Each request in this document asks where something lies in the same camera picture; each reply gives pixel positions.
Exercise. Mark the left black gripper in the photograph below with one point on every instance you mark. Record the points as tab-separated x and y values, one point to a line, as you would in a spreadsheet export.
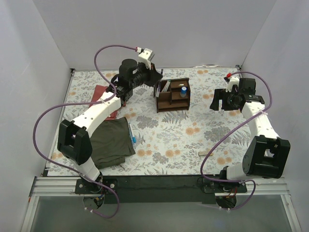
152	76

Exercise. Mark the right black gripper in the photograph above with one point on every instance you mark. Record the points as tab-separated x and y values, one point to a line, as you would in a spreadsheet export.
222	101

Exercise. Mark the clear long pen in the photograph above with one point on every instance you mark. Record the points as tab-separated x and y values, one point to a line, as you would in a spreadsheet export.
159	84

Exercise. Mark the brown wooden desk organizer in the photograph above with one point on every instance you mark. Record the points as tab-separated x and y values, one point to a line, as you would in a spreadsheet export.
169	98

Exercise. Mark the blue grey stamp cylinder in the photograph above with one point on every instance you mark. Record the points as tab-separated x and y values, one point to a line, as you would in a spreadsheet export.
183	92

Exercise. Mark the blue capped white pen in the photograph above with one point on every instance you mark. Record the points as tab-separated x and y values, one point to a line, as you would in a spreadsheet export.
133	138

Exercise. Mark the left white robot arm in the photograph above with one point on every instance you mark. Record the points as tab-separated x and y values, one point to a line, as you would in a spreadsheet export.
74	136

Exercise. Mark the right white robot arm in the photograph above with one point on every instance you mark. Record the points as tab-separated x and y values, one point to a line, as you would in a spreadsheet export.
267	153

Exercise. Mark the floral patterned table mat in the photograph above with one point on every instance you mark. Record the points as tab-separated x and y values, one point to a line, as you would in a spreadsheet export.
169	142

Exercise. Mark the red folded cloth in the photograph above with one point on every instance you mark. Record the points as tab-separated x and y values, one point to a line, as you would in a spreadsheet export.
99	90

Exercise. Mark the small tan yellow eraser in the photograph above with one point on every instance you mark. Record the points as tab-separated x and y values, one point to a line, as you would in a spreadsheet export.
204	153

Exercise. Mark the olive green folded cloth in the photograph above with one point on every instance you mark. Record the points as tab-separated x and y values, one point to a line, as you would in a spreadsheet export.
111	143

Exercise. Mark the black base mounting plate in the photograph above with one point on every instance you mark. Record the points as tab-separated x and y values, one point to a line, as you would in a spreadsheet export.
168	188

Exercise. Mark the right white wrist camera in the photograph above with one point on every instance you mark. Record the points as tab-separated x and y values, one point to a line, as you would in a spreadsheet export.
231	81

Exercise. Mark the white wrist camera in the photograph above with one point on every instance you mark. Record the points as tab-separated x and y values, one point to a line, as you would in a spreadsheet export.
145	56
231	81

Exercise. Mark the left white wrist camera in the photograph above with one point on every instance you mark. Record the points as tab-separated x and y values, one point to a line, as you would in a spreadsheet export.
145	56

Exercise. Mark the aluminium frame rail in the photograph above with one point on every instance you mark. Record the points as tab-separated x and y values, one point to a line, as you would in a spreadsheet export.
65	186

